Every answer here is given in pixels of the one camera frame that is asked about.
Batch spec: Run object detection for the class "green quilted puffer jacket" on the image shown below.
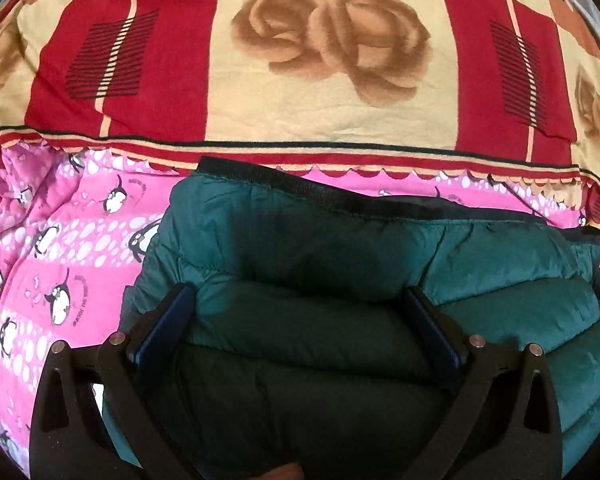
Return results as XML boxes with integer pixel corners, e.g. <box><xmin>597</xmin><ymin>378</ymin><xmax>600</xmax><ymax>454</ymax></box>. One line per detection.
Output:
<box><xmin>120</xmin><ymin>159</ymin><xmax>600</xmax><ymax>479</ymax></box>

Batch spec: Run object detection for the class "red cream rose blanket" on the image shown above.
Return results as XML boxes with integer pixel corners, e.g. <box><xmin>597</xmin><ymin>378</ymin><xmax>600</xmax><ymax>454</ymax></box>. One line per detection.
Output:
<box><xmin>0</xmin><ymin>0</ymin><xmax>600</xmax><ymax>204</ymax></box>

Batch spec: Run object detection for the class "pink penguin bedsheet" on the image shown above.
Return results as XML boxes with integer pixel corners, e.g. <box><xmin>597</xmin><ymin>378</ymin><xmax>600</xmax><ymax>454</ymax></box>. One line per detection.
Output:
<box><xmin>0</xmin><ymin>144</ymin><xmax>600</xmax><ymax>471</ymax></box>

